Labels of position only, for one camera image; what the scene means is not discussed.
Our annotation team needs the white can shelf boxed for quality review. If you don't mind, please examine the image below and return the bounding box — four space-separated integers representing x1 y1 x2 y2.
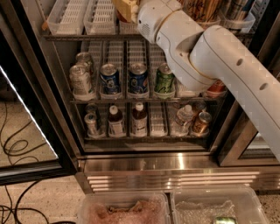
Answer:
75 52 94 74
69 64 95 101

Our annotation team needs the blue pepsi can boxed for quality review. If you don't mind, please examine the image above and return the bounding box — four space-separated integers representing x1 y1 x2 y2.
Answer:
129 63 148 95
100 63 120 95

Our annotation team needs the white shelf tray far left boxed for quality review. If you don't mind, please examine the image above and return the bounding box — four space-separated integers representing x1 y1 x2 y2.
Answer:
46 0 88 35

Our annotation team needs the black cable on floor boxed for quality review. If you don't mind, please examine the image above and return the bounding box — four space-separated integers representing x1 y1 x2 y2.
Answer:
0 100 77 224

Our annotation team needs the brown juice bottle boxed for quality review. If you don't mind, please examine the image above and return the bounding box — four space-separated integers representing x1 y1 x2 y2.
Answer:
108 105 125 137
132 102 147 137

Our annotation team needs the silver striped can top shelf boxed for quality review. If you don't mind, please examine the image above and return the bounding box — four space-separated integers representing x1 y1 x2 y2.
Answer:
225 0 255 32

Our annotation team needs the clear plastic bin right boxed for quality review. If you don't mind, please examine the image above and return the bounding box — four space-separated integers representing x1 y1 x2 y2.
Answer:
170 185 270 224

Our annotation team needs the gold patterned can top shelf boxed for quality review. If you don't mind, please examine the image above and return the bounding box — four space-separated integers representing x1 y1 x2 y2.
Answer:
184 0 221 29

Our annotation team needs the clear plastic bin left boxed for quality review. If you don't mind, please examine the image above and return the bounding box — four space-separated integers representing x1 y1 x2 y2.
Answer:
77 192 171 224

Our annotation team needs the right fridge door frame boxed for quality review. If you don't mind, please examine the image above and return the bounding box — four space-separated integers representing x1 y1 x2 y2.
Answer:
211 93 279 167

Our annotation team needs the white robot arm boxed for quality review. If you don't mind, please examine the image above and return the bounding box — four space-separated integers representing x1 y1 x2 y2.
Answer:
111 0 280 160

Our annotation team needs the white shelf tray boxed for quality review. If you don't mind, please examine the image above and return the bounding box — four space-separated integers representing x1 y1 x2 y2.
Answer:
46 0 88 35
83 0 116 35

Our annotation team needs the red coke can front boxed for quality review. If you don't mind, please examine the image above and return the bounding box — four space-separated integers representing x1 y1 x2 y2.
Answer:
206 80 227 98

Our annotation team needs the brown juice bottle right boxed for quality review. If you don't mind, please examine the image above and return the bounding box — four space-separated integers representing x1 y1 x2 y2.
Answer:
132 102 147 137

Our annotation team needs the silver slim can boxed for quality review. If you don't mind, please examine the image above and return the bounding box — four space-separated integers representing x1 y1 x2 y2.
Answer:
85 103 100 116
84 113 101 136

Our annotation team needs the bronze can rear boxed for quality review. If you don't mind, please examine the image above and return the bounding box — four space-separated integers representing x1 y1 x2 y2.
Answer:
192 101 207 116

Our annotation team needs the white front can middle shelf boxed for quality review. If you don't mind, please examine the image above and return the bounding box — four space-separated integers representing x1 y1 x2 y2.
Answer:
69 64 95 101

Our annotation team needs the green can in bin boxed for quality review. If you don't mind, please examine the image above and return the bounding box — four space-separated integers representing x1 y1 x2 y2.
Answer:
213 216 237 224

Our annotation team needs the brown juice bottle left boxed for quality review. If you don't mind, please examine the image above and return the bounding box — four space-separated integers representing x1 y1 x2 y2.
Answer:
108 105 125 137

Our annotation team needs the silver slim can front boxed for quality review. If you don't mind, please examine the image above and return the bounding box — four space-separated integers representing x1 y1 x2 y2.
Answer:
84 113 101 136

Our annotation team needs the stainless fridge base grille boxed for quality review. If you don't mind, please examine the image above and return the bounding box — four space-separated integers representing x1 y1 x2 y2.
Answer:
75 153 280 193

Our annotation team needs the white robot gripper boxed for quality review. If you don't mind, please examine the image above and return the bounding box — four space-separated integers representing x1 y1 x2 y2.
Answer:
112 0 182 44

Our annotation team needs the blue pepsi can right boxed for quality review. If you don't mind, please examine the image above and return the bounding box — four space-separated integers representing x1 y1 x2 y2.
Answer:
129 63 148 95

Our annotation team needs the clear water bottle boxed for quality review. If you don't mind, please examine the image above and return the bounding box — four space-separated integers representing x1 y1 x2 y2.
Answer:
172 104 193 137

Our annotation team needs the clear plastic bin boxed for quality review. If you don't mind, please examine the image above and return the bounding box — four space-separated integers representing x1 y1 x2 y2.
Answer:
170 185 270 224
77 192 171 224

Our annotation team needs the white rear can middle shelf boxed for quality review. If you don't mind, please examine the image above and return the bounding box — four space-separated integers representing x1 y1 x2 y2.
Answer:
75 52 94 74

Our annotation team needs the blue pepsi can left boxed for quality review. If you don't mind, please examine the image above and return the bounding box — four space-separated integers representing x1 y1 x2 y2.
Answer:
100 63 120 95

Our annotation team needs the glass fridge door left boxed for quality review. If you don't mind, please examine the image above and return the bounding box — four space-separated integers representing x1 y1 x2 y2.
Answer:
0 0 77 185

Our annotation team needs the green soda can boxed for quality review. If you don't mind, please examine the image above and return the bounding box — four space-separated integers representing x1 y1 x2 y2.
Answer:
154 63 174 94

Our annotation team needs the silver slim can rear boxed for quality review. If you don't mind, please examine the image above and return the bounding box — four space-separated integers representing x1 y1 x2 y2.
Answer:
85 103 100 116

